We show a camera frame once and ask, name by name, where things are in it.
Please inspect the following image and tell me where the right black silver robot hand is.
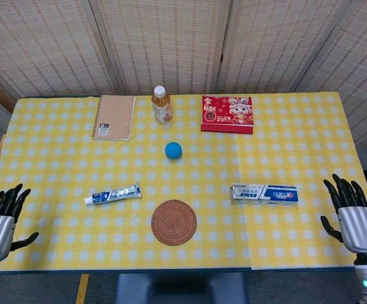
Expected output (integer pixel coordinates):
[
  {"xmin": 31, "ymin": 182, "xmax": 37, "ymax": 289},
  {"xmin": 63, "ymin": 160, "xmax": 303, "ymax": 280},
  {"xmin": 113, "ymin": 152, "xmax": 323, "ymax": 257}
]
[{"xmin": 320, "ymin": 173, "xmax": 367, "ymax": 254}]

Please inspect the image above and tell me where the blue white toothpaste box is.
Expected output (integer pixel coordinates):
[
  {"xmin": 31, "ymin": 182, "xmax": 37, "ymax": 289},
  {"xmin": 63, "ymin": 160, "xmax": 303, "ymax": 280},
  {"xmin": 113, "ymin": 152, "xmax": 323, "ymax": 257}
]
[{"xmin": 230, "ymin": 182, "xmax": 299, "ymax": 206}]

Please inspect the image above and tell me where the white blue toothpaste tube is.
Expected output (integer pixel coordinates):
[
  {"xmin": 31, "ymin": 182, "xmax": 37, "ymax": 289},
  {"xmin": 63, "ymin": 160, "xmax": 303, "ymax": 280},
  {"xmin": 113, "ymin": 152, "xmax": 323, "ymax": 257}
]
[{"xmin": 84, "ymin": 182, "xmax": 142, "ymax": 206}]

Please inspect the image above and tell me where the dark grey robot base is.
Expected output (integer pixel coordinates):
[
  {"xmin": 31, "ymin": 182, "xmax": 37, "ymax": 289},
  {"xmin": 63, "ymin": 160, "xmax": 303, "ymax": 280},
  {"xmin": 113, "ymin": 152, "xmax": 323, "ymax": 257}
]
[{"xmin": 115, "ymin": 272, "xmax": 249, "ymax": 304}]

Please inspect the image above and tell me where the yellow white checkered tablecloth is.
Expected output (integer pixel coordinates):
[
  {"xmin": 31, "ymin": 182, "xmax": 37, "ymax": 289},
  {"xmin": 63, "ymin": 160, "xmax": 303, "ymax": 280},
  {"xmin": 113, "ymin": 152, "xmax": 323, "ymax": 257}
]
[{"xmin": 0, "ymin": 91, "xmax": 367, "ymax": 272}]

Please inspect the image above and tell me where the yellow floor tape strip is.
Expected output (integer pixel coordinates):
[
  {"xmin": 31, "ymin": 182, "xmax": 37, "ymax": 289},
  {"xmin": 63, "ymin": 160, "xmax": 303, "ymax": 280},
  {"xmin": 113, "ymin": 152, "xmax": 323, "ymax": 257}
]
[{"xmin": 75, "ymin": 274, "xmax": 90, "ymax": 304}]

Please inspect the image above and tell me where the tan spiral notebook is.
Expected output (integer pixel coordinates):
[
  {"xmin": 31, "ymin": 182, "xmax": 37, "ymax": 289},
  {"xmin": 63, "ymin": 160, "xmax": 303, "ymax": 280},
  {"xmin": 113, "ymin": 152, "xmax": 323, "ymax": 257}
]
[{"xmin": 91, "ymin": 94, "xmax": 137, "ymax": 142}]

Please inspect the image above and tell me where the red desk calendar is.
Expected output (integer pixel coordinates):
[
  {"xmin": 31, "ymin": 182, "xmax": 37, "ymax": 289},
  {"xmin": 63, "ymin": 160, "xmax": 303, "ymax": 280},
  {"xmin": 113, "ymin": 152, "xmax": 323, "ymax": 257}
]
[{"xmin": 200, "ymin": 95, "xmax": 254, "ymax": 135}]

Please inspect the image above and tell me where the round brown woven coaster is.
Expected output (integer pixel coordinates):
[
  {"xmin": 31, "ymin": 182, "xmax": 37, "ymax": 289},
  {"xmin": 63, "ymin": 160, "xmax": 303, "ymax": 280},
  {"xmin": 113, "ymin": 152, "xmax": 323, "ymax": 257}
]
[{"xmin": 151, "ymin": 199, "xmax": 198, "ymax": 247}]

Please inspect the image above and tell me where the blue ball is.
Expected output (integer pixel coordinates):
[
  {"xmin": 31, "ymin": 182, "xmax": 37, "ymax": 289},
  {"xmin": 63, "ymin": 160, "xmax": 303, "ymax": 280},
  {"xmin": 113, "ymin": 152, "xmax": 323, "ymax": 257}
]
[{"xmin": 165, "ymin": 142, "xmax": 183, "ymax": 160}]

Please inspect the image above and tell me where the tea bottle with white cap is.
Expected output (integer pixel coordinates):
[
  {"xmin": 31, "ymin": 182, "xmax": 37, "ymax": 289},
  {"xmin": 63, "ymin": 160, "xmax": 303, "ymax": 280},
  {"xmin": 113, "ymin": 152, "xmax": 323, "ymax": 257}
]
[{"xmin": 151, "ymin": 85, "xmax": 174, "ymax": 125}]

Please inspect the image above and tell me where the woven bamboo folding screen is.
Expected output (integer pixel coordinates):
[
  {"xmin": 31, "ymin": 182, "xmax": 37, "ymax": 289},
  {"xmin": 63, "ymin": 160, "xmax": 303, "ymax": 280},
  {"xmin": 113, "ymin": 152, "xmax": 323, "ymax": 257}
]
[{"xmin": 0, "ymin": 0, "xmax": 367, "ymax": 146}]

